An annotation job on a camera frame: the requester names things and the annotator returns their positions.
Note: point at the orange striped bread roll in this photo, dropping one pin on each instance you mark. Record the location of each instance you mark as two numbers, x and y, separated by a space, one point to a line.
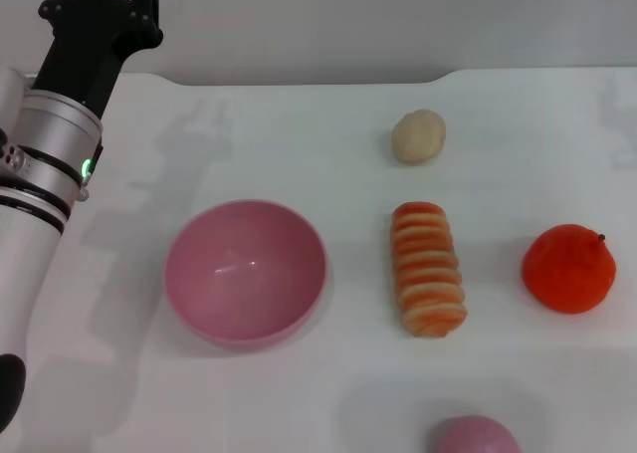
428 269

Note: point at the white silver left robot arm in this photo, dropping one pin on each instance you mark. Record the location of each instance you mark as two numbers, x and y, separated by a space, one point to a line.
35 214

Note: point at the pink plastic bowl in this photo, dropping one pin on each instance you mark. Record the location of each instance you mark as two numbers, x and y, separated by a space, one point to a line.
244 274

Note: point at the pink round bread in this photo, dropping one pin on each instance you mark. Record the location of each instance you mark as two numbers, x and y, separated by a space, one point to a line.
475 438

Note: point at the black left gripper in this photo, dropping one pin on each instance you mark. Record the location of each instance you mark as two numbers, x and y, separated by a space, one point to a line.
84 69

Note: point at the beige round bread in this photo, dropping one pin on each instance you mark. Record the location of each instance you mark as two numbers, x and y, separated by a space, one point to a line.
418 137

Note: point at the orange red pear-shaped bread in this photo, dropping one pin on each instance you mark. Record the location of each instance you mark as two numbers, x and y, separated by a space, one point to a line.
567 271

